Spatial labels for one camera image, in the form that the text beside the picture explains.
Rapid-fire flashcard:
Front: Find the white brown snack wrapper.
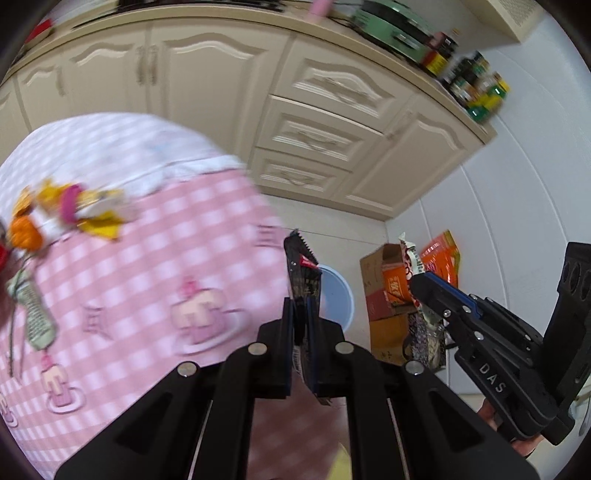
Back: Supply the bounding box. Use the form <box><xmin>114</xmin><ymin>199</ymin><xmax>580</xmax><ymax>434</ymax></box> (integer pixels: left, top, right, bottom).
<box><xmin>398</xmin><ymin>232</ymin><xmax>439</xmax><ymax>330</ymax></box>

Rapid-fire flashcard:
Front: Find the dark oil bottle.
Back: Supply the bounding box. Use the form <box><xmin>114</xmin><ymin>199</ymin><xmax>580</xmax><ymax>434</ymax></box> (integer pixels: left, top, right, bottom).
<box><xmin>442</xmin><ymin>52</ymin><xmax>489</xmax><ymax>99</ymax></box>

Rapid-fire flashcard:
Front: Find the small yellow wrapper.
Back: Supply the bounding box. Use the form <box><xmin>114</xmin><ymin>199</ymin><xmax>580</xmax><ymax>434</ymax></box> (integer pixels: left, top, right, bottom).
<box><xmin>14</xmin><ymin>179</ymin><xmax>62</xmax><ymax>217</ymax></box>

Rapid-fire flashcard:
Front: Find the pink checked tablecloth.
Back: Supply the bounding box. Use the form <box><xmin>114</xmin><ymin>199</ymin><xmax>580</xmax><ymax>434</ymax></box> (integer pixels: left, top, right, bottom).
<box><xmin>0</xmin><ymin>173</ymin><xmax>352</xmax><ymax>480</ymax></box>

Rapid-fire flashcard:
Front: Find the green electric cooker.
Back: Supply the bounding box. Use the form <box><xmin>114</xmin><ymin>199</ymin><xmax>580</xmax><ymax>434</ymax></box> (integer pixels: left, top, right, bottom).
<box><xmin>351</xmin><ymin>0</ymin><xmax>437</xmax><ymax>64</ymax></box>

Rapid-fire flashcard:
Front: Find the medium cream drawer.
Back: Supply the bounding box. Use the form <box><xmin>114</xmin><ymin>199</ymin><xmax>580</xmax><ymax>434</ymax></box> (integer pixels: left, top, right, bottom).
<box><xmin>256</xmin><ymin>95</ymin><xmax>385</xmax><ymax>171</ymax></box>

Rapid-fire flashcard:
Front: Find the green white striped wrapper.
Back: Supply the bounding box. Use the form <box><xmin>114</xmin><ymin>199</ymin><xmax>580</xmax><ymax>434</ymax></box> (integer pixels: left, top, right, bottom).
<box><xmin>6</xmin><ymin>268</ymin><xmax>57</xmax><ymax>350</ymax></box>

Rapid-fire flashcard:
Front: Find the white lace cloth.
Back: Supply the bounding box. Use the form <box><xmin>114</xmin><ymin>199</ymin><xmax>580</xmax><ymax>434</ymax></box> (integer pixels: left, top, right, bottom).
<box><xmin>0</xmin><ymin>113</ymin><xmax>250</xmax><ymax>197</ymax></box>

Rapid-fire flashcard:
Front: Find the person's right hand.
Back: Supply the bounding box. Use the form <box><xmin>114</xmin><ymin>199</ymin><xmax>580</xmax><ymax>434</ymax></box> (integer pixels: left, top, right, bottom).
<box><xmin>478</xmin><ymin>398</ymin><xmax>543</xmax><ymax>459</ymax></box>

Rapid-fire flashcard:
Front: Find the yellow orange candy wrapper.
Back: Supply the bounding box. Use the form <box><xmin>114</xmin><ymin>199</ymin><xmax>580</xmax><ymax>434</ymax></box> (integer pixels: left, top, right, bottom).
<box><xmin>78</xmin><ymin>189</ymin><xmax>136</xmax><ymax>241</ymax></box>

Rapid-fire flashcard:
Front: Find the large cream drawer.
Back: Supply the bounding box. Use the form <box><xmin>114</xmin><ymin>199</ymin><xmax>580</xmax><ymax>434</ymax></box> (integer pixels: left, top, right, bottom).
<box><xmin>272</xmin><ymin>39</ymin><xmax>416</xmax><ymax>134</ymax></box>

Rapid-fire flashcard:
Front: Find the small cream drawer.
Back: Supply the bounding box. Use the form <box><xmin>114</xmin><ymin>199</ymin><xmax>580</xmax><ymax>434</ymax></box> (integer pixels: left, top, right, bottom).
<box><xmin>249</xmin><ymin>148</ymin><xmax>352</xmax><ymax>200</ymax></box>

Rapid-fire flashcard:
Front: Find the black white patterned bag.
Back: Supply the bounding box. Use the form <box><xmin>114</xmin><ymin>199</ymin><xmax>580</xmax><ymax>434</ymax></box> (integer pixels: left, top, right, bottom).
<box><xmin>403</xmin><ymin>314</ymin><xmax>451</xmax><ymax>372</ymax></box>

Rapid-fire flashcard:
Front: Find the red bowl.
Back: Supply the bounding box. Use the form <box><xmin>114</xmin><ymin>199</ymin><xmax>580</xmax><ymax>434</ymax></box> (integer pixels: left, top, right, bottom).
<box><xmin>25</xmin><ymin>21</ymin><xmax>56</xmax><ymax>42</ymax></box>

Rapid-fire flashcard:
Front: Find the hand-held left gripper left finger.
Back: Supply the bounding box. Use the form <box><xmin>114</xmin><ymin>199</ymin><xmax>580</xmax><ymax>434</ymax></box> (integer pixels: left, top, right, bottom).
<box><xmin>54</xmin><ymin>298</ymin><xmax>297</xmax><ymax>480</ymax></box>

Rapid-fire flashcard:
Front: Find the brown condiment bottle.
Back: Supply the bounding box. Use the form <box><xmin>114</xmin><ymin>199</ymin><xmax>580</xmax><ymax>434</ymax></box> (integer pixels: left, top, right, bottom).
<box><xmin>473</xmin><ymin>69</ymin><xmax>503</xmax><ymax>106</ymax></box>

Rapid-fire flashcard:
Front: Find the person's yellow clothing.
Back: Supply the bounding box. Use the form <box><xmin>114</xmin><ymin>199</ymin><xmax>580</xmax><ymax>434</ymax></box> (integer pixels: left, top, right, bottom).
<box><xmin>330</xmin><ymin>445</ymin><xmax>352</xmax><ymax>480</ymax></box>

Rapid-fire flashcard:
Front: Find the cardboard box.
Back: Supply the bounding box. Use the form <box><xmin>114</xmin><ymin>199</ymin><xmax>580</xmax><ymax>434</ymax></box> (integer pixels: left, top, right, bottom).
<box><xmin>360</xmin><ymin>242</ymin><xmax>419</xmax><ymax>366</ymax></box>

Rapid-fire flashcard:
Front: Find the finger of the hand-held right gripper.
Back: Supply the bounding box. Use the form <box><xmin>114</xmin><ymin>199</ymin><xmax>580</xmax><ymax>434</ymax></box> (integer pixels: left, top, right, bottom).
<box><xmin>426</xmin><ymin>271</ymin><xmax>493</xmax><ymax>320</ymax></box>
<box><xmin>410</xmin><ymin>273</ymin><xmax>486</xmax><ymax>352</ymax></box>

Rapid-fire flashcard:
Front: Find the cream upper cabinet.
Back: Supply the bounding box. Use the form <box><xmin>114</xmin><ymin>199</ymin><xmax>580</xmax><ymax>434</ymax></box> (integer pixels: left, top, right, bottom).
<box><xmin>478</xmin><ymin>0</ymin><xmax>552</xmax><ymax>43</ymax></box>

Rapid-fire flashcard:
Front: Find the orange rice bag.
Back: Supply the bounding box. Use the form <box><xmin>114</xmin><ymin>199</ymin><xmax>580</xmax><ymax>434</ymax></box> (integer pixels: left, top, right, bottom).
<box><xmin>382</xmin><ymin>229</ymin><xmax>461</xmax><ymax>309</ymax></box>

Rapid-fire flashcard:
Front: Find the orange snack packet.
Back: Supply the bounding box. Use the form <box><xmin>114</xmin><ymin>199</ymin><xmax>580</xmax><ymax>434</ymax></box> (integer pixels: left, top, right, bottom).
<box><xmin>9</xmin><ymin>216</ymin><xmax>45</xmax><ymax>251</ymax></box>

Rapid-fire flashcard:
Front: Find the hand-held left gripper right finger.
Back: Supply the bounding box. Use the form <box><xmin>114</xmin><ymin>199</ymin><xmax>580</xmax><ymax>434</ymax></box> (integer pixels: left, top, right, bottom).
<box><xmin>305</xmin><ymin>299</ymin><xmax>541</xmax><ymax>480</ymax></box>

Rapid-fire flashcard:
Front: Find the blue plastic bin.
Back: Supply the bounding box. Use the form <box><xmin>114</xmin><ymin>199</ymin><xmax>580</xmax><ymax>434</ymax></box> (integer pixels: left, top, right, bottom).
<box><xmin>318</xmin><ymin>264</ymin><xmax>356</xmax><ymax>334</ymax></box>

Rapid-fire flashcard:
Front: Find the pink utensil cup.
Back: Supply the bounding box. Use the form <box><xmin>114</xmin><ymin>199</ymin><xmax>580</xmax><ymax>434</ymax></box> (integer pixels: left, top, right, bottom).
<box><xmin>308</xmin><ymin>0</ymin><xmax>334</xmax><ymax>23</ymax></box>

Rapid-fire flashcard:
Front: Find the black snack wrapper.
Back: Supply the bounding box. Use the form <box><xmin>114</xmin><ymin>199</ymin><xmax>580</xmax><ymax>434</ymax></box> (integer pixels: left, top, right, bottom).
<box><xmin>283</xmin><ymin>227</ymin><xmax>334</xmax><ymax>408</ymax></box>

